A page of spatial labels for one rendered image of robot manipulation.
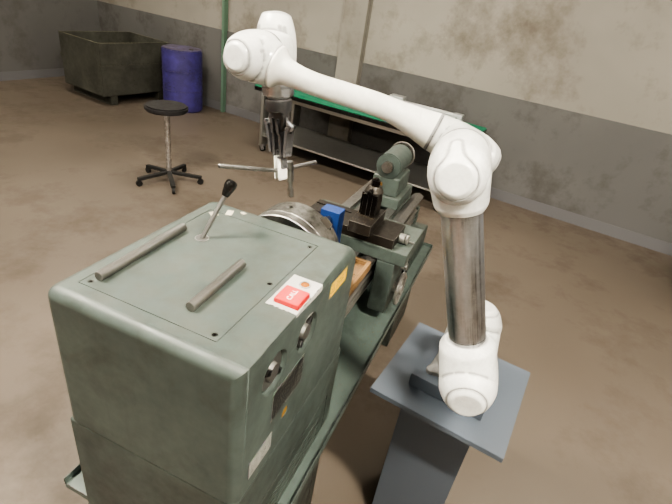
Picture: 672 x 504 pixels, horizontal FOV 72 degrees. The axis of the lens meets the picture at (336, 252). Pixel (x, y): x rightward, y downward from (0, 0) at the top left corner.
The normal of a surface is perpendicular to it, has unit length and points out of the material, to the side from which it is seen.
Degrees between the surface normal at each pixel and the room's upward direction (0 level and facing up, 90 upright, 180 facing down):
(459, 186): 84
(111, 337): 90
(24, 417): 0
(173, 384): 90
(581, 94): 90
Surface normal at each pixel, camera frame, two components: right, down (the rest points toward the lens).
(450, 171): -0.30, 0.36
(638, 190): -0.50, 0.37
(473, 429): 0.14, -0.86
